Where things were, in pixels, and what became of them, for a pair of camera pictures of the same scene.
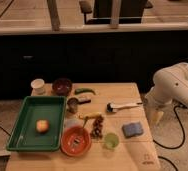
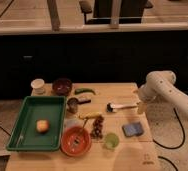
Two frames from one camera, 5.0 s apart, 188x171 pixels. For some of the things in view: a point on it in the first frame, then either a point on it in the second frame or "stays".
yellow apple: [42, 126] stays
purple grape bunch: [97, 127] stays
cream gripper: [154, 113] -> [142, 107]
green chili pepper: [84, 90] stays
